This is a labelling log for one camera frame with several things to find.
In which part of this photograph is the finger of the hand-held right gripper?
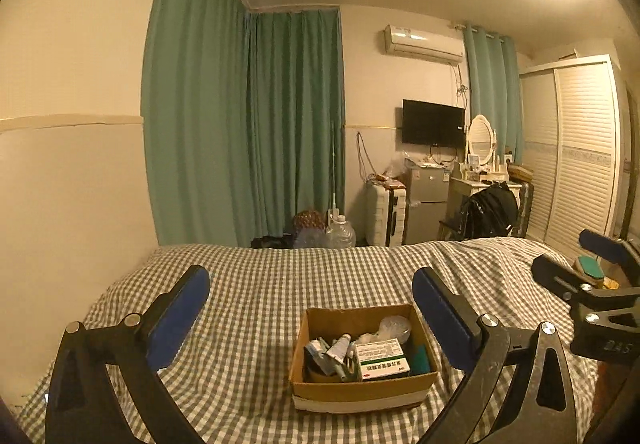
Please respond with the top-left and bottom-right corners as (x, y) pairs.
(531, 254), (597, 307)
(579, 229), (640, 285)

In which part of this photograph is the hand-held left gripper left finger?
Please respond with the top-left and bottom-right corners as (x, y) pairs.
(45, 265), (211, 444)

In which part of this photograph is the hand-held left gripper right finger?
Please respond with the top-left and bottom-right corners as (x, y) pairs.
(411, 267), (583, 444)

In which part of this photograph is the round silver disc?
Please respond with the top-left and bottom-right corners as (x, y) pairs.
(380, 316), (414, 343)

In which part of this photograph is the white green medicine box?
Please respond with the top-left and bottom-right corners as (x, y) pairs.
(352, 338), (412, 381)

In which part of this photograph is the white ointment tube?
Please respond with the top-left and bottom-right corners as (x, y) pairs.
(327, 334), (354, 361)

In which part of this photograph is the brown cardboard box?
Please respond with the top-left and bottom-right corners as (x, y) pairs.
(289, 304), (441, 413)

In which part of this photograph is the grey metal clip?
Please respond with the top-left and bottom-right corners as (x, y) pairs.
(322, 354), (352, 382)

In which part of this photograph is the small teal box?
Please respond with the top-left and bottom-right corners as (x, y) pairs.
(575, 255), (604, 281)

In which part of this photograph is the grey checked bed cover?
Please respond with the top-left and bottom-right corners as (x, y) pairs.
(15, 240), (601, 444)

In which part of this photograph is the dark suitcase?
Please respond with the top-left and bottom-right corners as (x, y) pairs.
(512, 181), (535, 237)

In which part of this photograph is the black backpack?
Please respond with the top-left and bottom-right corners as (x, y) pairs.
(459, 182), (520, 241)

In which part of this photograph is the white louvred wardrobe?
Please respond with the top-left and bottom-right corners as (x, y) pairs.
(518, 54), (629, 261)

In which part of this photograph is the small silver fridge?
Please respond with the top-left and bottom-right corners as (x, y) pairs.
(407, 167), (450, 245)

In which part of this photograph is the white suitcase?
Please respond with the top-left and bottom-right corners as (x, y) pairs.
(365, 181), (409, 247)

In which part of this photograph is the white vanity table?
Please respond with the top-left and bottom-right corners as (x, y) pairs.
(446, 173), (512, 207)

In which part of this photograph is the clear water jug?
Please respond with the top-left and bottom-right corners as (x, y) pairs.
(325, 215), (357, 247)

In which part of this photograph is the white oval mirror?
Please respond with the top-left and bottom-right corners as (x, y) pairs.
(467, 115), (497, 169)

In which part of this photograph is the floral bag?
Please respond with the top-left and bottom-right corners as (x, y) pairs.
(292, 210), (324, 231)

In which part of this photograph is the white pole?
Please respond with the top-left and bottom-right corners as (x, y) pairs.
(327, 121), (339, 219)

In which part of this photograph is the narrow green curtain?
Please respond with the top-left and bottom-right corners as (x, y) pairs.
(462, 24), (525, 165)

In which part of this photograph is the wide green curtain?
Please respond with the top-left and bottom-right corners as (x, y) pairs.
(141, 0), (252, 247)

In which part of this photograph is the green corner curtain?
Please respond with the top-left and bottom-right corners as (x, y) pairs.
(245, 8), (347, 245)

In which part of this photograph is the white air conditioner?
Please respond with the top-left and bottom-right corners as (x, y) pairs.
(384, 24), (466, 64)

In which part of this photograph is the hanging wall cable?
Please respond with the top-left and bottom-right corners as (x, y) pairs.
(355, 132), (374, 185)

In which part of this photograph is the black wall television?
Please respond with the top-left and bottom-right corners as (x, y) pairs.
(401, 99), (466, 149)

